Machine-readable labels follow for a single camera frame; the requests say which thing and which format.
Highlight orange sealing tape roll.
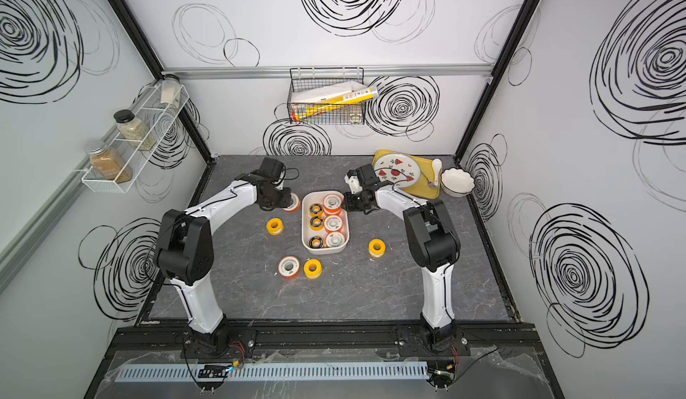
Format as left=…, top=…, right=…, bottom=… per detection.
left=283, top=193, right=300, bottom=213
left=278, top=256, right=300, bottom=279
left=323, top=193, right=343, bottom=216
left=325, top=231, right=346, bottom=248
left=324, top=215, right=344, bottom=233

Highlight yellow black tape roll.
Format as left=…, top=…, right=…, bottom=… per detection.
left=309, top=217, right=324, bottom=231
left=308, top=236, right=325, bottom=250
left=308, top=203, right=323, bottom=218

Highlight white plastic storage box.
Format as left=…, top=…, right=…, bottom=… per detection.
left=301, top=191, right=350, bottom=256

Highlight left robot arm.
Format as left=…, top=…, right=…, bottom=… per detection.
left=154, top=157, right=294, bottom=346

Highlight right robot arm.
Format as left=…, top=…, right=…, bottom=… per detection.
left=343, top=164, right=461, bottom=331

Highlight yellow sealing tape roll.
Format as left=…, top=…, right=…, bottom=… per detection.
left=266, top=218, right=284, bottom=236
left=368, top=239, right=386, bottom=259
left=303, top=259, right=323, bottom=279

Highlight yellow white box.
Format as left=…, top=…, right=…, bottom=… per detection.
left=288, top=81, right=379, bottom=125

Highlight watermelon pattern plate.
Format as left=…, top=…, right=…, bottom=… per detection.
left=373, top=153, right=422, bottom=188

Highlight yellow tray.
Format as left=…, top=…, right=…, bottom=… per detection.
left=372, top=150, right=441, bottom=200

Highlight white spoon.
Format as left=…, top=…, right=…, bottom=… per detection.
left=429, top=158, right=443, bottom=188

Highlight white scalloped bowl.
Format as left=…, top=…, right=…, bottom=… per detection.
left=441, top=168, right=475, bottom=198

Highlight spice jar pale contents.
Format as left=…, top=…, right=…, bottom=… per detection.
left=160, top=75, right=182, bottom=109

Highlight spice jar black lid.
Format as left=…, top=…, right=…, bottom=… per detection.
left=114, top=109, right=156, bottom=152

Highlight spice jar brown contents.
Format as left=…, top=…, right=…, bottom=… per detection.
left=84, top=140, right=132, bottom=184

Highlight black wire wall basket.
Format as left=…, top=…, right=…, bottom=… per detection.
left=286, top=66, right=366, bottom=125

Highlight white wire spice rack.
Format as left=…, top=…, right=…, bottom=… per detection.
left=81, top=79, right=191, bottom=203

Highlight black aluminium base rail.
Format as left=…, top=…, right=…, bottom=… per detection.
left=107, top=320, right=541, bottom=359

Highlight white slotted cable duct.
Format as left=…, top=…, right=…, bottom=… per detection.
left=114, top=361, right=429, bottom=383

